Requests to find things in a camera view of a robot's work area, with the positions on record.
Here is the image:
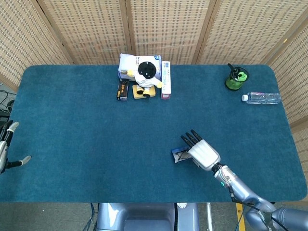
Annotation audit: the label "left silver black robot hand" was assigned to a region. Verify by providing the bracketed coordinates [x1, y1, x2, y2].
[0, 119, 32, 174]

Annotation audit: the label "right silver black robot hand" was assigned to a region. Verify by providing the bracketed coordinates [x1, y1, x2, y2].
[180, 129, 221, 171]

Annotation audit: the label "blue glasses box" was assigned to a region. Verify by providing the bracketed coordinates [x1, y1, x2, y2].
[171, 145, 193, 164]

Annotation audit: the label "white metal table leg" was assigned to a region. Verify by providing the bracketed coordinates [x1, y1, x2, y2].
[206, 203, 214, 231]

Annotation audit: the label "black mesh pen holder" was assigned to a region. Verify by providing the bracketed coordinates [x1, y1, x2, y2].
[225, 67, 249, 91]

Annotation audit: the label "clear plastic water bottle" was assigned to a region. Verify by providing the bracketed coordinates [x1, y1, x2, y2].
[241, 92, 282, 105]

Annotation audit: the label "teal blue table mat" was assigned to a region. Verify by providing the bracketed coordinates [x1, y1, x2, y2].
[0, 64, 308, 204]

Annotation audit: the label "pink white carton box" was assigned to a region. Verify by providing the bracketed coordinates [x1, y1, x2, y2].
[160, 61, 172, 100]

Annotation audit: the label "bright green cloth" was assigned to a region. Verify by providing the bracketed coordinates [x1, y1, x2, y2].
[226, 71, 248, 90]

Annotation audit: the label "blue grey robot torso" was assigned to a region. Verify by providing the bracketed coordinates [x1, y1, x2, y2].
[95, 203, 200, 231]

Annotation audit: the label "yellow sponge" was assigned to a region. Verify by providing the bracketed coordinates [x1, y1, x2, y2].
[132, 84, 156, 100]

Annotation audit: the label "black bent tool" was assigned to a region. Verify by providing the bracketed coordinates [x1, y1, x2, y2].
[227, 63, 238, 80]

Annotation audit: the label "black plush toy white coat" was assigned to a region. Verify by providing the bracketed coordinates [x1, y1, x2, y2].
[127, 61, 163, 98]

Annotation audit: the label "small black carton box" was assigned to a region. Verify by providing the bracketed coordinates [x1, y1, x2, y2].
[116, 78, 130, 102]

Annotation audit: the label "white blue tissue pack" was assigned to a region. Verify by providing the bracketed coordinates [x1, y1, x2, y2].
[117, 53, 162, 81]

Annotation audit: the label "woven wooden folding screen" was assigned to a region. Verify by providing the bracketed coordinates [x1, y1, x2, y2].
[0, 0, 308, 169]

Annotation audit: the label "black cables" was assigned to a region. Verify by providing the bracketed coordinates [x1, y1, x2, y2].
[0, 89, 17, 114]

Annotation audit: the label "blue cable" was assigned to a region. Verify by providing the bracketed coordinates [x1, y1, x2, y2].
[83, 203, 97, 231]

